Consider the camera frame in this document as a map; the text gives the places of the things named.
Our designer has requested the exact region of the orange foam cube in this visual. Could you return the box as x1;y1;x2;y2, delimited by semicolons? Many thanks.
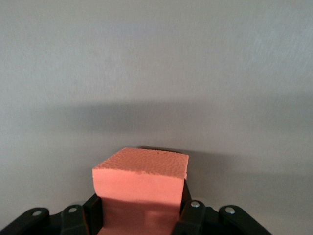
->
92;146;189;235

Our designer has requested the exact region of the brown table cover sheet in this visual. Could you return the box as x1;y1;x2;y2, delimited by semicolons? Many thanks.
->
0;0;313;235

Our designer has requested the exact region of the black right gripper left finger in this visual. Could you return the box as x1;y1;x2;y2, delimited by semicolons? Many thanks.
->
0;192;103;235

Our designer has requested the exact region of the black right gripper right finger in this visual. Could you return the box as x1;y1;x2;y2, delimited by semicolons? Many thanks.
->
171;180;271;235

